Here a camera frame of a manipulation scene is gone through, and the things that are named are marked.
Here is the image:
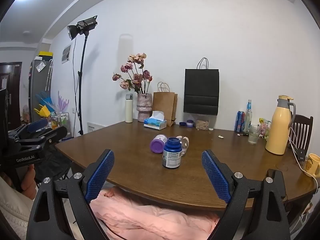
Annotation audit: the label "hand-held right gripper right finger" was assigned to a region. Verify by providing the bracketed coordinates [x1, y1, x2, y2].
[202, 150, 291, 240]

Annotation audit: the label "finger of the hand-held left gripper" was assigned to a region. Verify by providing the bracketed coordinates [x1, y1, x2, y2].
[15, 126, 68, 153]
[8, 118, 49, 140]

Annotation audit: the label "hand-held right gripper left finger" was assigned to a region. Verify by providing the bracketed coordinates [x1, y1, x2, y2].
[26, 149, 115, 240]

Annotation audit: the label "person's left forearm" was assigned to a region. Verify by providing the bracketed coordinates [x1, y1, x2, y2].
[0, 175, 38, 232]

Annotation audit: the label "person's left hand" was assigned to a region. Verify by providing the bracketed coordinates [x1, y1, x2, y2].
[21, 165, 38, 201]

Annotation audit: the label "white storage rack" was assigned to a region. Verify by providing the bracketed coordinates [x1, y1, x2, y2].
[50, 112, 71, 137]

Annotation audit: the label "blue clothes hangers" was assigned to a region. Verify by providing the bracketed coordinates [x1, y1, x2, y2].
[35, 91, 56, 113]

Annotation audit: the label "dark folding chair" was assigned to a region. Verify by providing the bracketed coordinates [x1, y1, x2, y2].
[34, 144, 73, 182]

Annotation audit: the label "purple clothes hanger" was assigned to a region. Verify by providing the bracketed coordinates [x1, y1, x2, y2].
[57, 91, 70, 112]

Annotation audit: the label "grey refrigerator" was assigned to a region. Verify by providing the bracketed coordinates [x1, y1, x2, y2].
[28, 59, 54, 125]

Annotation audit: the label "dark wooden door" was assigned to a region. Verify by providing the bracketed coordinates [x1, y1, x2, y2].
[0, 62, 23, 123]

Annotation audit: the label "blue lid bottle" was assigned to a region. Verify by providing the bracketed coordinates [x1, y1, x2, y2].
[162, 137, 183, 169]

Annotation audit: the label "drinking glass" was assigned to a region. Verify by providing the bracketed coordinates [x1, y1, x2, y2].
[248, 125, 261, 145]

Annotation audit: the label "pink quilted cloth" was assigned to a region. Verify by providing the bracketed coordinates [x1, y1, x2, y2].
[89, 186, 221, 240]

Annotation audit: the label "clear glass bottle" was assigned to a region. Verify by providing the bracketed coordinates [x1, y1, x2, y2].
[243, 99, 253, 134]

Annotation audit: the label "purple lid bottle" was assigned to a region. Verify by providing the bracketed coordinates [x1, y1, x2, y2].
[150, 134, 168, 154]

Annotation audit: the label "snack packets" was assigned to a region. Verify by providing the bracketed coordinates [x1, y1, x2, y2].
[258, 118, 272, 141]

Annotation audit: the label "white thermos bottle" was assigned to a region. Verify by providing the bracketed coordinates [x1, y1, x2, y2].
[125, 93, 134, 123]

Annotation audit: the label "blue tissue box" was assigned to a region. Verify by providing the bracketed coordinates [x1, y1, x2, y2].
[143, 110, 167, 131]

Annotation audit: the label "yellow thermos jug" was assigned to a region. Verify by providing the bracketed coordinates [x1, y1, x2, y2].
[265, 95, 297, 155]

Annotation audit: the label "pink white ceramic vase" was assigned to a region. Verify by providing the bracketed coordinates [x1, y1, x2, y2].
[136, 93, 153, 123]

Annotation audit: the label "black paper bag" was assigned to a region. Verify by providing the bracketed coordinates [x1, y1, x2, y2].
[183, 57, 220, 116]

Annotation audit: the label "black charger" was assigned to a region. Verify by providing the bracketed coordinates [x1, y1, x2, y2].
[295, 148, 306, 162]

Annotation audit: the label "brown paper bag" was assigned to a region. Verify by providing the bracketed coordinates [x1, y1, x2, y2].
[152, 82, 178, 127]

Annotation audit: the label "yellow mug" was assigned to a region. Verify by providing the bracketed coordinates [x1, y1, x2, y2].
[304, 153, 320, 178]

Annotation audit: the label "dark wooden chair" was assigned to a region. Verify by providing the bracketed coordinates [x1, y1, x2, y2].
[287, 114, 314, 156]

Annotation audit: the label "dried pink flowers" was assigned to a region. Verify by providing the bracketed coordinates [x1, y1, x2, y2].
[112, 53, 153, 94]

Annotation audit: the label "studio light on stand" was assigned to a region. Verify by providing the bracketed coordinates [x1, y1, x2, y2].
[67, 15, 98, 136]

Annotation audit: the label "wall electrical panel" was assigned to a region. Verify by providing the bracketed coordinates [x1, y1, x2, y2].
[61, 43, 73, 64]

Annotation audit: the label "white cable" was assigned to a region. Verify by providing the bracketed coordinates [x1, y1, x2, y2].
[287, 127, 319, 194]

